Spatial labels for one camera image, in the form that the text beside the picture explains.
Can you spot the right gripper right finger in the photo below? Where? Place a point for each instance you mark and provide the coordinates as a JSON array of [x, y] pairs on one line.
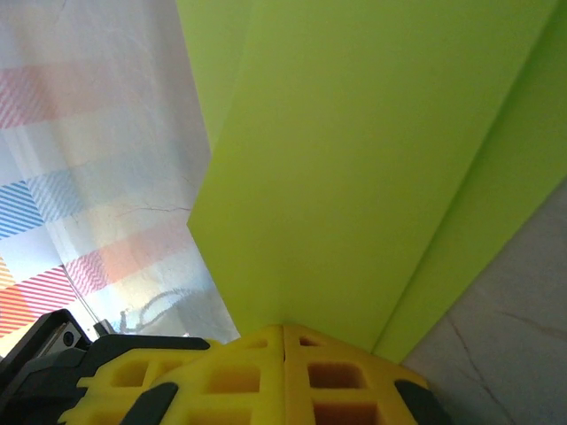
[[294, 376]]

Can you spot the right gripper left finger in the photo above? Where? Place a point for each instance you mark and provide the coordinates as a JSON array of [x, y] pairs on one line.
[[270, 376]]

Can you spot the yellow-green paper sheet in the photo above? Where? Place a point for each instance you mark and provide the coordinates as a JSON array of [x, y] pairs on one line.
[[345, 155]]

